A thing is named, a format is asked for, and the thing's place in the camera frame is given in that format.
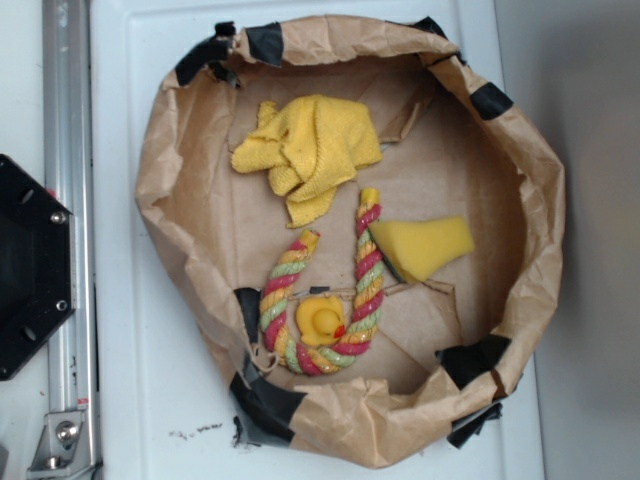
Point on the yellow microfiber cloth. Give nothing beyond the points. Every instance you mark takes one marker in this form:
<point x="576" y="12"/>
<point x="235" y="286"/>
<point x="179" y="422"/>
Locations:
<point x="309" y="148"/>

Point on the yellow rubber duck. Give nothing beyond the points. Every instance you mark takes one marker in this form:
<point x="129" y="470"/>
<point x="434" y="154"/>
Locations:
<point x="320" y="320"/>

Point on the yellow wedge sponge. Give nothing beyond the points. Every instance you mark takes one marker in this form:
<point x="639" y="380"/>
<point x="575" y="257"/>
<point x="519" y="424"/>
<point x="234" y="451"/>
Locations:
<point x="415" y="250"/>

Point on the brown paper bin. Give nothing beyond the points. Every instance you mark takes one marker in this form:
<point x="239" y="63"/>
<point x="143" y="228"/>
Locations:
<point x="449" y="347"/>

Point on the multicolour twisted rope toy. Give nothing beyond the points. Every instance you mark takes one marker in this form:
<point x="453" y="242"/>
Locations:
<point x="292" y="353"/>

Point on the aluminium extrusion rail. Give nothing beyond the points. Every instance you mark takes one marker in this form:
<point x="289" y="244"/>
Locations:
<point x="72" y="350"/>

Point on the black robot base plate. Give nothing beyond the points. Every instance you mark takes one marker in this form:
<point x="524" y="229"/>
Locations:
<point x="36" y="267"/>

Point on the metal corner bracket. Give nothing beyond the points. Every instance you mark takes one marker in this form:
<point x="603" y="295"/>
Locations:
<point x="63" y="448"/>

